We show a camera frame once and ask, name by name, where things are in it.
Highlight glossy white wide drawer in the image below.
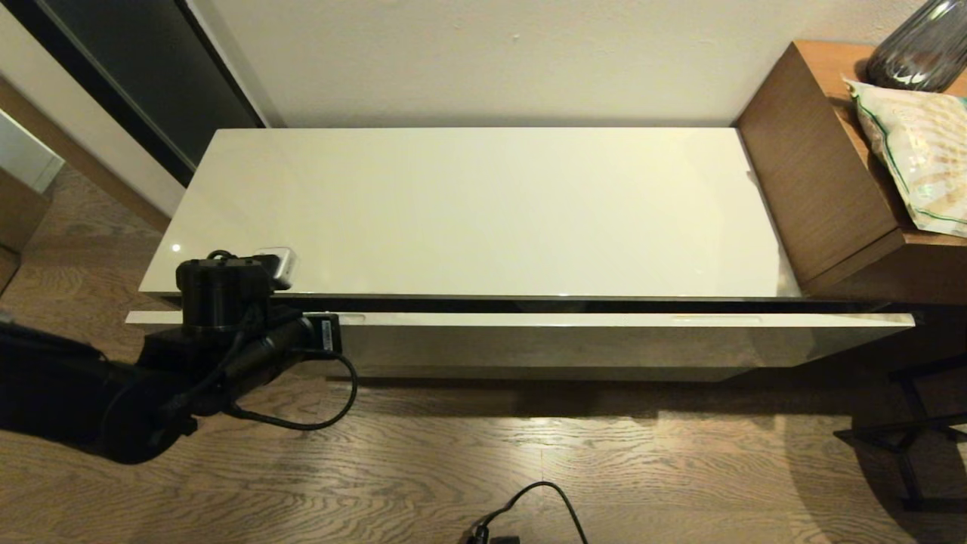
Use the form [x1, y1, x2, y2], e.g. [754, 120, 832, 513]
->
[125, 308, 916, 381]

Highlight glossy white low cabinet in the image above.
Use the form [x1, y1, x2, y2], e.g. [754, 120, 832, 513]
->
[138, 127, 803, 301]

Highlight dark glass door panel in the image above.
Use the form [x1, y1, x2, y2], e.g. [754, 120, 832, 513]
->
[0, 0, 267, 187]

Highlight white box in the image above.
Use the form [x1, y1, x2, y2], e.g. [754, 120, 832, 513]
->
[0, 110, 65, 193]

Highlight brown wooden side table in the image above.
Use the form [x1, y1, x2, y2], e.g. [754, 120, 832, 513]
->
[737, 40, 967, 304]

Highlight green-trimmed snack bag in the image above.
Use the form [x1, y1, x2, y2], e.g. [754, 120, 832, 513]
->
[845, 78, 967, 237]

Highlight dark ribbed glass vase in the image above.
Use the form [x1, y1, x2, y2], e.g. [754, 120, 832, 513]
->
[865, 0, 967, 93]

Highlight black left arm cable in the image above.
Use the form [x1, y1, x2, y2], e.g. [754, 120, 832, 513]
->
[162, 302, 358, 432]

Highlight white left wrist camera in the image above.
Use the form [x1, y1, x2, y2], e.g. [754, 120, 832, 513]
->
[255, 247, 298, 291]

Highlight black floor power cable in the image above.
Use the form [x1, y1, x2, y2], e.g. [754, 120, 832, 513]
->
[459, 481, 590, 544]

